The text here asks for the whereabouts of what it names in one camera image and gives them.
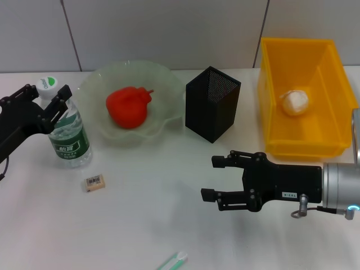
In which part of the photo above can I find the yellow plastic bin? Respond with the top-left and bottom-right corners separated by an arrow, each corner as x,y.
258,37 -> 359,161

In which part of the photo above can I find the small beige eraser with barcode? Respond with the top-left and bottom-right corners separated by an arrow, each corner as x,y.
83,174 -> 107,193

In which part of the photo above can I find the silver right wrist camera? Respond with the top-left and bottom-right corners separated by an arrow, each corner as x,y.
350,108 -> 360,164

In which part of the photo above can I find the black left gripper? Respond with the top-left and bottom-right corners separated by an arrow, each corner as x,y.
0,83 -> 73,165

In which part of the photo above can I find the green utility knife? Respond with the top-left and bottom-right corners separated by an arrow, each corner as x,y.
156,251 -> 188,270

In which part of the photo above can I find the red-orange fruit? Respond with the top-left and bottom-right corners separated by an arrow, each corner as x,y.
106,86 -> 155,129

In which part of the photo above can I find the clear water bottle green label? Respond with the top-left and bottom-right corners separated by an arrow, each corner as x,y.
37,75 -> 93,169

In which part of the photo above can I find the black mesh pen holder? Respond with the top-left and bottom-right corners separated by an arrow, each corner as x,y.
184,66 -> 242,144

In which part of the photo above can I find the left gripper cable with connector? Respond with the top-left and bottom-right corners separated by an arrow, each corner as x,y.
0,156 -> 11,183

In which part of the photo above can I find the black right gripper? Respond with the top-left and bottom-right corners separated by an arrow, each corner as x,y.
200,150 -> 323,212

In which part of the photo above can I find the wavy translucent glass fruit plate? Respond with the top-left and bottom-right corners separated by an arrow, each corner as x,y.
75,59 -> 183,147

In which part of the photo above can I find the white paper ball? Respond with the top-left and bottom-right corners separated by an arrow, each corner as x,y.
279,89 -> 309,116

